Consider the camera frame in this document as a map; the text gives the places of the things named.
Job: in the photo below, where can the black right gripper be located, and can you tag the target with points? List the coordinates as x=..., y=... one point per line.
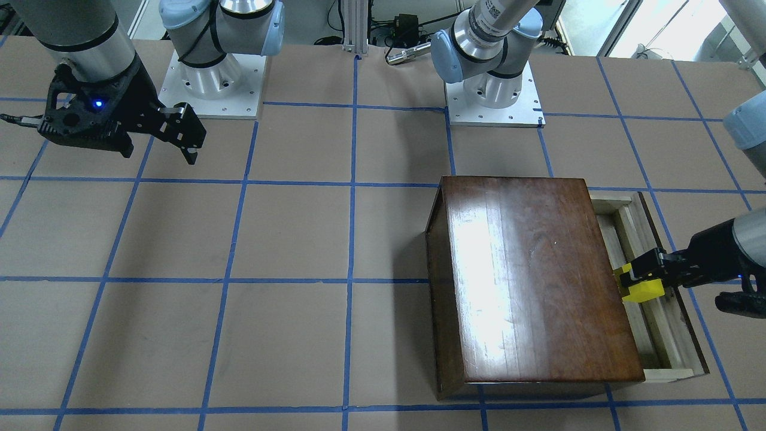
x=141, y=90

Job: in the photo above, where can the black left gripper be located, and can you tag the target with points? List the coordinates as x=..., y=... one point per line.
x=710, y=252

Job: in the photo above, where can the yellow block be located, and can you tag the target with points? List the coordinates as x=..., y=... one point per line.
x=637, y=290

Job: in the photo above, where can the light wood drawer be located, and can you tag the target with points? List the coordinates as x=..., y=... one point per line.
x=668, y=346

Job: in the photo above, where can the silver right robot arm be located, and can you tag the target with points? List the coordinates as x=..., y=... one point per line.
x=88, y=37

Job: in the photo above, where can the dark wooden drawer cabinet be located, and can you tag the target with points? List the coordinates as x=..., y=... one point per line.
x=523, y=297

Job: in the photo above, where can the silver metal cylinder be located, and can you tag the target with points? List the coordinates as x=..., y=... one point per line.
x=408, y=54

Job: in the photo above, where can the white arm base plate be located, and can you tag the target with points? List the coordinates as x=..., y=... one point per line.
x=230, y=90
x=486, y=100

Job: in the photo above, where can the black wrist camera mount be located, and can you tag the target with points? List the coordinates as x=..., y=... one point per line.
x=100, y=115

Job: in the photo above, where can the aluminium frame post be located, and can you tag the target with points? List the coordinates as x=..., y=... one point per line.
x=355, y=26

